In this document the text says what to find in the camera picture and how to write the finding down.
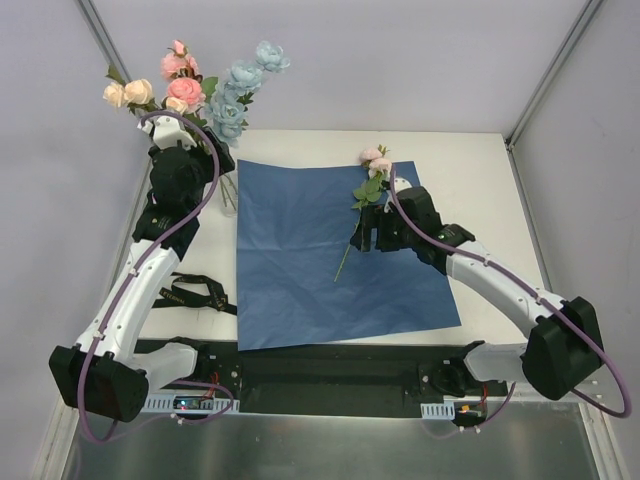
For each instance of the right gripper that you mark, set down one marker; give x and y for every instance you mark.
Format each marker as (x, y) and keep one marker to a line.
(373, 228)

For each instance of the blue flower stem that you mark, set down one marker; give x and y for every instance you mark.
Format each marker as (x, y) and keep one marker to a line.
(226, 110)

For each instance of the pale pink rose stem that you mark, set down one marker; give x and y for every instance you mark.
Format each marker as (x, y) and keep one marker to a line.
(378, 167)

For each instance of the blue wrapping paper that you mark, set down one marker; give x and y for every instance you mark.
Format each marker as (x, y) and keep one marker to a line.
(298, 282)

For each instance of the cream rose stem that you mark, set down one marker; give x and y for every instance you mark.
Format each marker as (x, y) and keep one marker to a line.
(137, 96)

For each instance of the black printed ribbon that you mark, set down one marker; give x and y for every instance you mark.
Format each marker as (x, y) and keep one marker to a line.
(177, 296)

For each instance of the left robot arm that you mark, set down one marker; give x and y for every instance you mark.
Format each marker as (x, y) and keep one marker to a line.
(102, 372)

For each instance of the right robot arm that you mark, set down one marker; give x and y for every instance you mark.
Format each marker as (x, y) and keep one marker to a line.
(562, 337)

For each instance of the clear glass vase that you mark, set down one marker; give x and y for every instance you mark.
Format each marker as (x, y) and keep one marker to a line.
(228, 186)

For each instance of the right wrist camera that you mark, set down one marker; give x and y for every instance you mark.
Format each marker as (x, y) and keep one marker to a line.
(401, 184)

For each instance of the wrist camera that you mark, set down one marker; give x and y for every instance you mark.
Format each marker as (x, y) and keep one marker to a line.
(166, 132)
(401, 184)

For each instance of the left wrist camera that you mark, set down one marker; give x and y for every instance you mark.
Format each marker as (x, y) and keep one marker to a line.
(166, 132)

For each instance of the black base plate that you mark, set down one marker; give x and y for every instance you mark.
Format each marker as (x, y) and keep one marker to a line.
(392, 381)

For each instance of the right white cable duct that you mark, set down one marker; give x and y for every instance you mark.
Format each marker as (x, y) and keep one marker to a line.
(453, 409)

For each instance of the white cable duct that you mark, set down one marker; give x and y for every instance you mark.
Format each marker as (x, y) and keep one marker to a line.
(188, 404)
(453, 409)

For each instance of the left aluminium frame post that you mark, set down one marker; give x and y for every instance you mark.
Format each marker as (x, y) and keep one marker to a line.
(106, 45)

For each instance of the aluminium frame post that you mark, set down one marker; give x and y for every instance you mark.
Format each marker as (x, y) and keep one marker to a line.
(106, 45)
(578, 29)

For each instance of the left white cable duct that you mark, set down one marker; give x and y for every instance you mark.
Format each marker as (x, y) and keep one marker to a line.
(188, 404)

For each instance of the right aluminium frame post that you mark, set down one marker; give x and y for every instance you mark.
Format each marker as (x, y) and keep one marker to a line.
(578, 29)

